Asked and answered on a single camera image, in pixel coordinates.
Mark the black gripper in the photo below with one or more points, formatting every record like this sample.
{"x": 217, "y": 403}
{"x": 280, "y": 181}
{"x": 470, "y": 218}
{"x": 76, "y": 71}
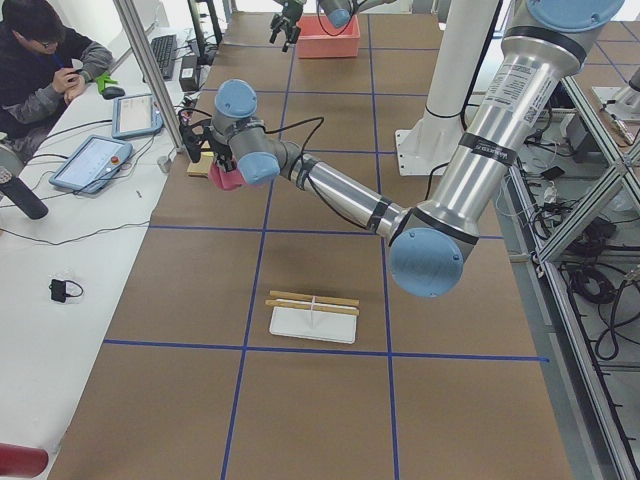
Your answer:
{"x": 221, "y": 152}
{"x": 290, "y": 17}

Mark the pink cloth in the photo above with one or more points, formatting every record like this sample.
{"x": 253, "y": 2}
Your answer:
{"x": 225, "y": 180}

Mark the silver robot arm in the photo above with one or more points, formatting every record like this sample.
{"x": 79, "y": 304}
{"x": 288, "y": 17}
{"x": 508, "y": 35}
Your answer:
{"x": 339, "y": 14}
{"x": 429, "y": 242}

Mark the bamboo cutting board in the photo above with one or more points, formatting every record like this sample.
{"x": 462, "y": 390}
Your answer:
{"x": 202, "y": 167}

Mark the pink plastic bin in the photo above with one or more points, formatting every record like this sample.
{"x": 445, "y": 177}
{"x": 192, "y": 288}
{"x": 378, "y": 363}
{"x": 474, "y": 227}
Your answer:
{"x": 319, "y": 39}

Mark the black power brick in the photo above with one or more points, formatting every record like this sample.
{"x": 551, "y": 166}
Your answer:
{"x": 189, "y": 76}

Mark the far teach pendant tablet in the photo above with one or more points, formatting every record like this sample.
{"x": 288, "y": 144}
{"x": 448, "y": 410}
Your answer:
{"x": 135, "y": 116}

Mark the teach pendant tablet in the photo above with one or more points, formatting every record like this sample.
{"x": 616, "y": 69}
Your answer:
{"x": 135, "y": 116}
{"x": 96, "y": 161}

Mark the black keyboard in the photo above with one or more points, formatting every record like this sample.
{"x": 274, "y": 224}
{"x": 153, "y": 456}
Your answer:
{"x": 164, "y": 50}

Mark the black computer mouse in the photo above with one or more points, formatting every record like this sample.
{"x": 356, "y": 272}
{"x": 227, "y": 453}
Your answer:
{"x": 113, "y": 92}

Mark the near teach pendant tablet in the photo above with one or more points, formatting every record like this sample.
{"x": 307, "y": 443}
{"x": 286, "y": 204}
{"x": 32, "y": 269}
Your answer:
{"x": 96, "y": 161}

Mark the white rectangular tray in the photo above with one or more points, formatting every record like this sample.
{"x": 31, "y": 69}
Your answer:
{"x": 337, "y": 327}

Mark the seated person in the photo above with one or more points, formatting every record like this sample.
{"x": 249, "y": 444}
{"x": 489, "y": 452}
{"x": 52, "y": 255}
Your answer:
{"x": 45, "y": 66}

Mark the black thermos bottle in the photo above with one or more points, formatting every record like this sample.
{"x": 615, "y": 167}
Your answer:
{"x": 22, "y": 197}

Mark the red cylinder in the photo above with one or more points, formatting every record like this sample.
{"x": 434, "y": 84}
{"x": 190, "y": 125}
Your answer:
{"x": 22, "y": 462}

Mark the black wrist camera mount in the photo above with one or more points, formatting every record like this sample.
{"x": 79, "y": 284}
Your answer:
{"x": 197, "y": 137}

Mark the aluminium frame post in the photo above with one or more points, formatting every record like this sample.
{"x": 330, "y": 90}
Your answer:
{"x": 140, "y": 46}

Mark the black adapter with cable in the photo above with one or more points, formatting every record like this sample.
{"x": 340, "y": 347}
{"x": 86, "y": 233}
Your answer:
{"x": 63, "y": 289}

